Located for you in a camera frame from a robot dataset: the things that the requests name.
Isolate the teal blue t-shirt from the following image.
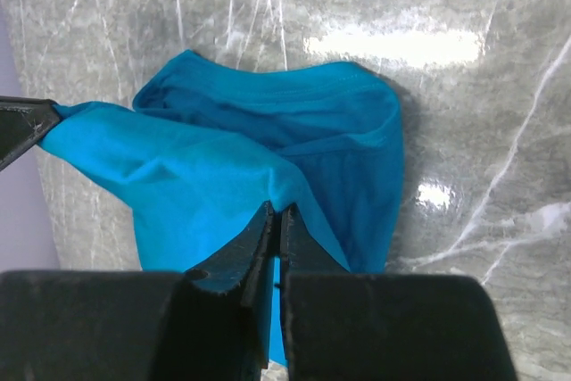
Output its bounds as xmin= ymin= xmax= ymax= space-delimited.
xmin=37 ymin=49 xmax=406 ymax=364

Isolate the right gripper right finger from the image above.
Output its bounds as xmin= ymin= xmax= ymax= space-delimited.
xmin=280 ymin=206 xmax=517 ymax=380

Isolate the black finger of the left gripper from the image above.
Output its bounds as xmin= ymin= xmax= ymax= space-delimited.
xmin=0 ymin=96 xmax=61 ymax=170

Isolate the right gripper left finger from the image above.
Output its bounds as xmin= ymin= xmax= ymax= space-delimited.
xmin=1 ymin=203 xmax=275 ymax=380

